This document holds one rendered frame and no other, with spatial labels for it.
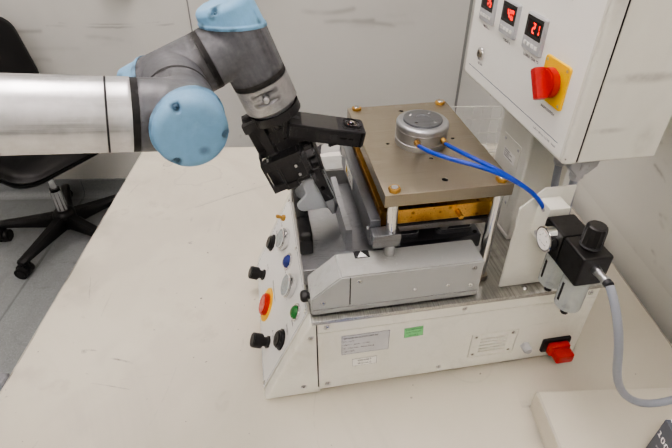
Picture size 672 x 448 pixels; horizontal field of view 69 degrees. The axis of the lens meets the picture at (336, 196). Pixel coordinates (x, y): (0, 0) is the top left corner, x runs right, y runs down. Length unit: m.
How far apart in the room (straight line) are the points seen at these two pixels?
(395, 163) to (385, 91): 1.65
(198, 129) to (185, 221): 0.75
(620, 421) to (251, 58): 0.73
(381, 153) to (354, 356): 0.32
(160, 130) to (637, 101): 0.54
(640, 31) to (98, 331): 0.96
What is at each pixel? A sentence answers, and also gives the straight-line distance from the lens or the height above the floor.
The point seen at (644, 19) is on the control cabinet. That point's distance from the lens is 0.64.
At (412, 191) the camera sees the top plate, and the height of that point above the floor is 1.11.
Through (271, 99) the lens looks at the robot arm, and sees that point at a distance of 0.65.
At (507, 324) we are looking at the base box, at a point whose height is 0.86.
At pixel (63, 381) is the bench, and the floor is 0.75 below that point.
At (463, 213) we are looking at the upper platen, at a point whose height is 1.04.
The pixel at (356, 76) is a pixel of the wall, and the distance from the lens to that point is 2.30.
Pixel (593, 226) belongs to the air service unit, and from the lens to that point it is 0.64.
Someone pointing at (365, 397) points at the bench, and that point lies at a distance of 0.86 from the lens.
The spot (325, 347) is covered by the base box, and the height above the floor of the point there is 0.87.
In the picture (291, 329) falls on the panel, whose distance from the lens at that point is 0.78.
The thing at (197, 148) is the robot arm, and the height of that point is 1.24.
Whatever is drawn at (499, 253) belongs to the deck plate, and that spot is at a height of 0.93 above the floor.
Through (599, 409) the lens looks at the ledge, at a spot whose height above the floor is 0.79.
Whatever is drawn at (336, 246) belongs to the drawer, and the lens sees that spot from 0.76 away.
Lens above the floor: 1.47
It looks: 35 degrees down
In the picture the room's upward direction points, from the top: straight up
